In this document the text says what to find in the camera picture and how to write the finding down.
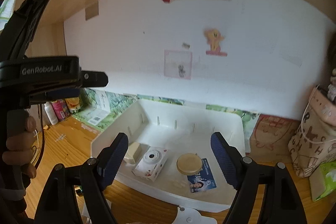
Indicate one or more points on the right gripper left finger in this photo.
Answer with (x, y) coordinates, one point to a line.
(58, 203)

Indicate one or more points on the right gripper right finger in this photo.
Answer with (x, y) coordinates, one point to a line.
(281, 202)

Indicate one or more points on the person's left hand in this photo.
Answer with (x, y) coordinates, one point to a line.
(19, 143)

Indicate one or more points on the white lotion bottle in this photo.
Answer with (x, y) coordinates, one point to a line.
(50, 113)

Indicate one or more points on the pink snack packet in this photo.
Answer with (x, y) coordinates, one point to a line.
(61, 110)

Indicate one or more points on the green tissue pack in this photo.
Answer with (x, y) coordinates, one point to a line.
(322, 181)

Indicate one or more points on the orange juice carton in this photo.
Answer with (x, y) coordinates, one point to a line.
(74, 104)

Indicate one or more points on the brown letter print bag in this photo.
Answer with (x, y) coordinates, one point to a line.
(313, 143)

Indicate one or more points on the brown cardboard drawing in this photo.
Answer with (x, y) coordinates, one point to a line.
(270, 138)

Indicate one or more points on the green landscape poster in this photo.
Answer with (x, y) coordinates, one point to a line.
(100, 109)

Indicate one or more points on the blue photo card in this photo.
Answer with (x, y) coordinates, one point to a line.
(203, 180)

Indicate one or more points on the beige soap block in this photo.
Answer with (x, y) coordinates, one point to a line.
(133, 152)

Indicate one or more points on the white plastic adapter piece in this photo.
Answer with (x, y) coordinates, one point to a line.
(186, 215)

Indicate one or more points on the pink pencil case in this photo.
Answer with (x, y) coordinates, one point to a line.
(323, 107)

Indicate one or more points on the brown haired rag doll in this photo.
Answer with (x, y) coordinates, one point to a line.
(331, 89)

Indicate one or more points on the white plastic storage bin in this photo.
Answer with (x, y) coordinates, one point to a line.
(179, 129)

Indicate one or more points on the white toy camera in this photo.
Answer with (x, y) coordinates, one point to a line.
(151, 163)

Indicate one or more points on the pink square wall sticker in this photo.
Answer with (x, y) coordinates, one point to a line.
(178, 64)

